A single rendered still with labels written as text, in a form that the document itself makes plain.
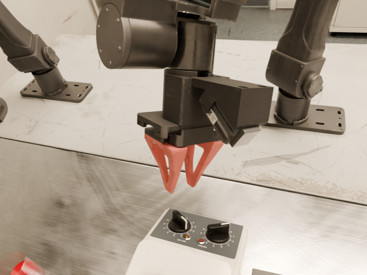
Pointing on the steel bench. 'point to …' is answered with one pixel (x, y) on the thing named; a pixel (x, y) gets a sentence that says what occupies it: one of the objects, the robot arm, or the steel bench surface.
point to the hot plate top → (176, 261)
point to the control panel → (226, 250)
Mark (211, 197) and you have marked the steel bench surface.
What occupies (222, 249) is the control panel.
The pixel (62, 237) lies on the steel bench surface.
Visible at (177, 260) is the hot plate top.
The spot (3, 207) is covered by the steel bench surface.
